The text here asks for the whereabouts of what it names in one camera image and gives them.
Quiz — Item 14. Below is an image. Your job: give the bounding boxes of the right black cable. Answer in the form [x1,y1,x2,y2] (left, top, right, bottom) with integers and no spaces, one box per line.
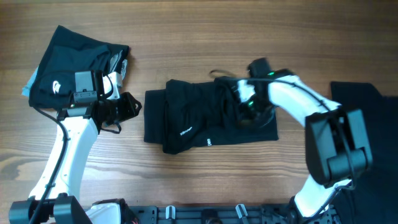
[208,68,358,218]

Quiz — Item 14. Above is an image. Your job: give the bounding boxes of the black polo shirt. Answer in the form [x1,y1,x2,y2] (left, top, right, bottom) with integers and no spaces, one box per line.
[144,78,279,154]

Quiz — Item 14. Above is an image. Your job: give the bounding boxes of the folded black shirt with logo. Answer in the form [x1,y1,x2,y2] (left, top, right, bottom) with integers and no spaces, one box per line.
[29,26,129,110]

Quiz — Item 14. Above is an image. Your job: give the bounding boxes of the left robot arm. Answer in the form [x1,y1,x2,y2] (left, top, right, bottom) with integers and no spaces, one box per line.
[9,71,142,223]

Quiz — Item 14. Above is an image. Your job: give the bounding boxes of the folded grey garment underneath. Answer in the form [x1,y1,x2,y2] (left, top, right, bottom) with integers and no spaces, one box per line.
[21,67,38,97]

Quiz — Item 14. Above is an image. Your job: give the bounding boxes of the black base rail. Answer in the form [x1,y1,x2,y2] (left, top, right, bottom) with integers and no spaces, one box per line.
[90,198,341,224]

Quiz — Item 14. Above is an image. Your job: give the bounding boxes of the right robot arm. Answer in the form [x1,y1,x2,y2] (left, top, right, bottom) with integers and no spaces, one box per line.
[237,58,373,223]

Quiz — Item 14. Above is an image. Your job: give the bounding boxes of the black cable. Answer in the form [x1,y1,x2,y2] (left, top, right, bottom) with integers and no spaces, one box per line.
[27,70,116,224]
[208,68,358,218]

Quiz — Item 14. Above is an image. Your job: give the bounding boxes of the left black cable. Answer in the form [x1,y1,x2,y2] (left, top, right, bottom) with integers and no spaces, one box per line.
[27,70,116,224]

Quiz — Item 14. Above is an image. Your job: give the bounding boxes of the pile of black clothes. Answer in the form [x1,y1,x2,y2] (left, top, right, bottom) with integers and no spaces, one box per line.
[330,82,397,223]

